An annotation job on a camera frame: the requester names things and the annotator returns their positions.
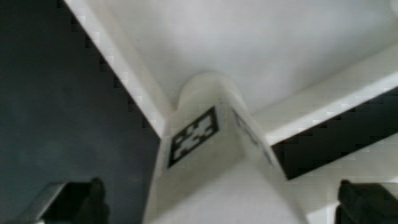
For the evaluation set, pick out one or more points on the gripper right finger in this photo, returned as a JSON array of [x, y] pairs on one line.
[[368, 203]]

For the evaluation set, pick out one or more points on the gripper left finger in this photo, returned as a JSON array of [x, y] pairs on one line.
[[68, 204]]

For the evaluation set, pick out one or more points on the white table leg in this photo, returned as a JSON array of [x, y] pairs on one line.
[[219, 183]]

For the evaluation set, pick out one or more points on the white square tabletop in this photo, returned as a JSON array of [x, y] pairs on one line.
[[306, 52]]

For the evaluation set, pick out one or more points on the white U-shaped obstacle fence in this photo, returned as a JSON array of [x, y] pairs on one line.
[[333, 173]]

